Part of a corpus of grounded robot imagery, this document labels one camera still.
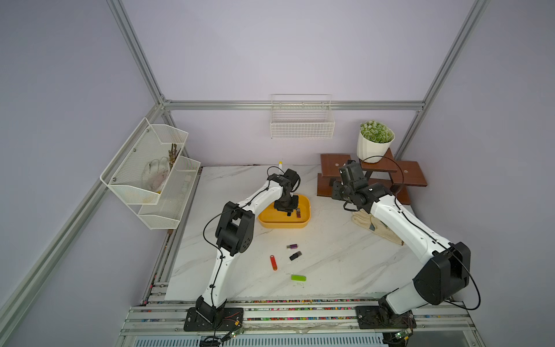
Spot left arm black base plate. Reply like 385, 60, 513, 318
183, 307, 244, 332

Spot white wire wall basket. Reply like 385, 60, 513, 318
270, 94, 335, 140

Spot grey black usb flash drive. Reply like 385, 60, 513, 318
289, 251, 302, 261

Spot red usb flash drive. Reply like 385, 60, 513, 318
270, 255, 278, 271

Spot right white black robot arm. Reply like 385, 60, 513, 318
332, 159, 478, 326

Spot white pot green plant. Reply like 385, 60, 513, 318
357, 121, 395, 163

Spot beige work glove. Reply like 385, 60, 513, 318
351, 211, 404, 246

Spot brown wooden tiered stand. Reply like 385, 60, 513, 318
317, 149, 428, 205

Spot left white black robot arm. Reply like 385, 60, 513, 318
195, 169, 309, 325

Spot aluminium rail base frame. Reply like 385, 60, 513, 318
116, 288, 485, 346

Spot white mesh two-tier shelf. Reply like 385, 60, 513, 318
100, 119, 201, 230

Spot clear plastic bag in shelf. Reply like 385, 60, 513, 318
142, 157, 171, 193

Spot yellow plastic storage box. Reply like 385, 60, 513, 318
257, 195, 311, 229

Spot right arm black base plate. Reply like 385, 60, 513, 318
355, 306, 416, 330

